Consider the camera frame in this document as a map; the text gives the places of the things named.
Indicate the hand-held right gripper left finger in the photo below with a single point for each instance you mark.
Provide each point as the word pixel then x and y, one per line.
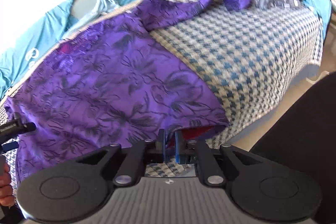
pixel 163 147

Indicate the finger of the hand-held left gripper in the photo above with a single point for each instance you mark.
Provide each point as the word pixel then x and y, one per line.
pixel 9 148
pixel 18 128

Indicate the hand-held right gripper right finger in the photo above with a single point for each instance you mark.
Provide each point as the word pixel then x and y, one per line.
pixel 179 147

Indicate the purple floral shirt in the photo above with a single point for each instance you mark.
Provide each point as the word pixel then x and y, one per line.
pixel 105 82

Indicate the person's left hand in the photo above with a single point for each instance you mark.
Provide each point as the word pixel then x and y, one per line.
pixel 6 190

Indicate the blue cartoon print cover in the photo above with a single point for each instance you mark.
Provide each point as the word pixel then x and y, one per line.
pixel 39 27

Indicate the pale blue cloth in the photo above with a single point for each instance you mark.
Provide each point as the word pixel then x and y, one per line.
pixel 105 3

